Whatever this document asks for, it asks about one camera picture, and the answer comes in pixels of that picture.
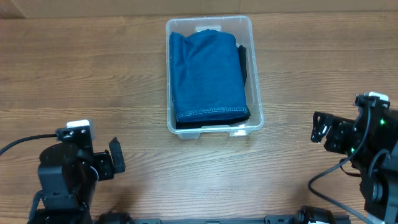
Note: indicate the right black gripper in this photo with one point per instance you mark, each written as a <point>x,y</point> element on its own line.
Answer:
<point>337,126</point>

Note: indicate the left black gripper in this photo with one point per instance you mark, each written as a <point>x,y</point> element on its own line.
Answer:
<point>102,158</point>

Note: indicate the black cloth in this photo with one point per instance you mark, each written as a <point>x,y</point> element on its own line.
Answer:
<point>212,122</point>
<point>243,62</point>

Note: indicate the blue terry towel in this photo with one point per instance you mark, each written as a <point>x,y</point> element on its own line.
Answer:
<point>206,77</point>

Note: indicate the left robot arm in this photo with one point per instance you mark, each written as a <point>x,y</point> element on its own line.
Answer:
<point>69,172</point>

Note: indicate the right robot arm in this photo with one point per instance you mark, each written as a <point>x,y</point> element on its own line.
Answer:
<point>370,144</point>

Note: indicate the clear plastic storage bin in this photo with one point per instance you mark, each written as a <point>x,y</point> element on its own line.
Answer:
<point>241,27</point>

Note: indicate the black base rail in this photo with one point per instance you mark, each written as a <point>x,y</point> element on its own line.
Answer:
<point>305,215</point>

